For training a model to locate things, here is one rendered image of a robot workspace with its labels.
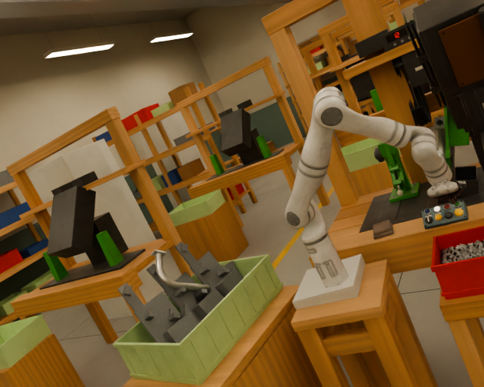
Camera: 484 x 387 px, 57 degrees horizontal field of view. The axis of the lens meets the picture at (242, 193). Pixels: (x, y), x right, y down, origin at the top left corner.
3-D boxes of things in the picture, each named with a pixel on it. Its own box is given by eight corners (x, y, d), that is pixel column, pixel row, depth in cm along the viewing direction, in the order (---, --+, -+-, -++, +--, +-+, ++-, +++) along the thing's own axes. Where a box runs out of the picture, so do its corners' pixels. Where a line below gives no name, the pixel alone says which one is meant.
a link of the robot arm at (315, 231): (294, 196, 161) (314, 236, 164) (279, 207, 155) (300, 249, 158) (313, 190, 154) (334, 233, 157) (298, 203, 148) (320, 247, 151)
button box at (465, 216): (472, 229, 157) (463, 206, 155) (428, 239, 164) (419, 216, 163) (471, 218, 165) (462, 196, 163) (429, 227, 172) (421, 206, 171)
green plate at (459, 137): (469, 158, 169) (468, 104, 163) (446, 160, 173) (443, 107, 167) (469, 150, 179) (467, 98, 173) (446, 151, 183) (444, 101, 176)
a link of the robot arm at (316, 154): (316, 81, 128) (298, 153, 144) (319, 97, 121) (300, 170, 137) (347, 86, 128) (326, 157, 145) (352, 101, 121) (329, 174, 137)
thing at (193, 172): (244, 213, 717) (183, 83, 676) (141, 243, 854) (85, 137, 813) (258, 201, 761) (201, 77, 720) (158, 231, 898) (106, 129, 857)
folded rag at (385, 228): (394, 234, 172) (391, 227, 172) (374, 240, 175) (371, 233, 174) (392, 224, 181) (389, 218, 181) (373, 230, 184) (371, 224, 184)
